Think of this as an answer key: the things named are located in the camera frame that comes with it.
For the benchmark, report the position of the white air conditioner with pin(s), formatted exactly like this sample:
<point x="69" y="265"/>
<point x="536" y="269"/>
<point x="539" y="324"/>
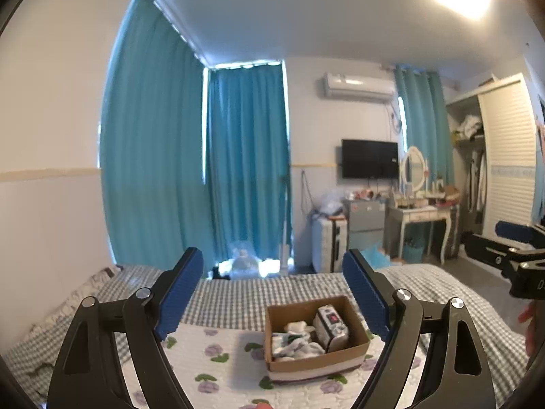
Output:
<point x="357" y="87"/>

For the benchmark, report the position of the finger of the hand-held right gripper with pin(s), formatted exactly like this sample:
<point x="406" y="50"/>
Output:
<point x="485" y="251"/>
<point x="517" y="231"/>

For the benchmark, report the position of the teal curtain by wardrobe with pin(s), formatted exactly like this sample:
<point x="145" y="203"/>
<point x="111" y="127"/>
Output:
<point x="423" y="123"/>

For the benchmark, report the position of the hanging clothes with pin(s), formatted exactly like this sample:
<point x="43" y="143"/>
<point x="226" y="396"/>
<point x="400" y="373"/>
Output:
<point x="477" y="183"/>

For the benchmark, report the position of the folded white clothes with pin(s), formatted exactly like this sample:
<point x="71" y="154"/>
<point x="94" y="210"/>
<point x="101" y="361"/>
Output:
<point x="468" y="127"/>

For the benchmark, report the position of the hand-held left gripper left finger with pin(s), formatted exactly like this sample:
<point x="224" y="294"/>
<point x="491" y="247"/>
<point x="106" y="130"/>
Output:
<point x="179" y="294"/>

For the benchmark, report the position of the white wardrobe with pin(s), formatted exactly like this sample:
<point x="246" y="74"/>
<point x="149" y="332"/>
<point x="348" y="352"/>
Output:
<point x="506" y="149"/>

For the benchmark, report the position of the pile of white socks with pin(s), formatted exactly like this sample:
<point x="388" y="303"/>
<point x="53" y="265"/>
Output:
<point x="293" y="341"/>

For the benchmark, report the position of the grey mini fridge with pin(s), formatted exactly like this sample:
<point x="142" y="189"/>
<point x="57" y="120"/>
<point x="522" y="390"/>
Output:
<point x="366" y="221"/>

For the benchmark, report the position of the teal waste bin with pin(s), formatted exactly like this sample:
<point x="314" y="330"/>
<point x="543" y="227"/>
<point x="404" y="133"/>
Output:
<point x="414" y="253"/>

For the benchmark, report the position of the black wall television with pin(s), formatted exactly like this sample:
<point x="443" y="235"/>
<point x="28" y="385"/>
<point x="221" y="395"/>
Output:
<point x="369" y="158"/>

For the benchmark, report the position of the grey white patterned packet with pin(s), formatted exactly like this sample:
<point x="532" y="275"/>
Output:
<point x="331" y="326"/>

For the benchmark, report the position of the floral pillow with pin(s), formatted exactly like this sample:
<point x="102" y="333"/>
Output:
<point x="76" y="298"/>

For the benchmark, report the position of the translucent bag on floor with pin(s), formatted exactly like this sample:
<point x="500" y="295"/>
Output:
<point x="243" y="260"/>

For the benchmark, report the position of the person's right hand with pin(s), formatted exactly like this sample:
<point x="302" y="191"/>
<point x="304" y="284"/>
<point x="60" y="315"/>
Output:
<point x="529" y="328"/>

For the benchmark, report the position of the wide teal curtain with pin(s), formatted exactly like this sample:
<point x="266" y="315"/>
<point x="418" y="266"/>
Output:
<point x="153" y="136"/>

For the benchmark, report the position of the white dressing table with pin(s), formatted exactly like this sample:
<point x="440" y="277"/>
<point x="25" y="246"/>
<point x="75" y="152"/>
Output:
<point x="419" y="217"/>

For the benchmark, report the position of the narrow teal curtain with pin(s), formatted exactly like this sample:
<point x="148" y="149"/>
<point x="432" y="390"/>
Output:
<point x="249" y="157"/>

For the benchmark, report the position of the white oval mirror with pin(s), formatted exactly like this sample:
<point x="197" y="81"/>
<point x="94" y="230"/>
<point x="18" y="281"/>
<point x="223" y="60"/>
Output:
<point x="414" y="166"/>

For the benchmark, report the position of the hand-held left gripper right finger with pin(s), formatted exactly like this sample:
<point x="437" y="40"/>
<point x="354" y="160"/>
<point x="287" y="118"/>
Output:
<point x="366" y="294"/>

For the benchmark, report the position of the brown cardboard box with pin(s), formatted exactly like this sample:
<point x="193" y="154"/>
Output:
<point x="315" y="360"/>

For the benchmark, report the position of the light blue suitcase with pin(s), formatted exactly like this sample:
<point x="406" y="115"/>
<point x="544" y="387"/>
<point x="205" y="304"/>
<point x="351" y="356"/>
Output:
<point x="330" y="243"/>

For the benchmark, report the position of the clear plastic bag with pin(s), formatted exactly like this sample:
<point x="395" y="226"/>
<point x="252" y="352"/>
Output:
<point x="331" y="202"/>

